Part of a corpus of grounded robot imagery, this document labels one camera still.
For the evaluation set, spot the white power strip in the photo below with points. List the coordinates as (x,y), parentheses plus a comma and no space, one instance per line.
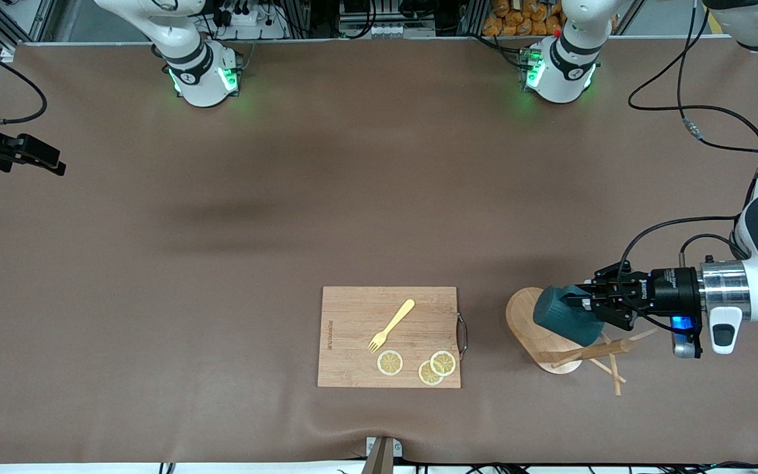
(260,29)

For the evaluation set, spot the brown table mat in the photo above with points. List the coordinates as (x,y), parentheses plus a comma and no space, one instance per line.
(221,329)

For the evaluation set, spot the wooden mug tree rack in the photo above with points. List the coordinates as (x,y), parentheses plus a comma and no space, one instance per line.
(520,316)

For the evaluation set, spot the bag of orange snacks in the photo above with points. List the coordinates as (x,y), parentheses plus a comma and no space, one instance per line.
(517,16)

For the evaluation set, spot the bamboo cutting board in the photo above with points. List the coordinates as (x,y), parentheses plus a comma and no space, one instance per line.
(353,329)

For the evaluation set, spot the aluminium frame profile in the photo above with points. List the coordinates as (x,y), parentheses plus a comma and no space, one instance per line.
(10,23)

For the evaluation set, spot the yellow plastic fork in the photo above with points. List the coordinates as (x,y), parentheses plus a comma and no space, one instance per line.
(392,324)

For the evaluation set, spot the lemon slice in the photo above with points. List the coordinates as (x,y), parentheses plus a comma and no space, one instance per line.
(426,376)
(390,363)
(443,363)

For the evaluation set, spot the grey electronics box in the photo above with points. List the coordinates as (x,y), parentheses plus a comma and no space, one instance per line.
(385,26)

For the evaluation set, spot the grey metal camera mount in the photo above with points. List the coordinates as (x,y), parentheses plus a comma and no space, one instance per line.
(382,457)

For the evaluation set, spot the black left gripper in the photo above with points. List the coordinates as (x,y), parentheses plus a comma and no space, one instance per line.
(672,290)

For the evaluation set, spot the dark green mug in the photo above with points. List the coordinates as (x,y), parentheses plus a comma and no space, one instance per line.
(563,316)

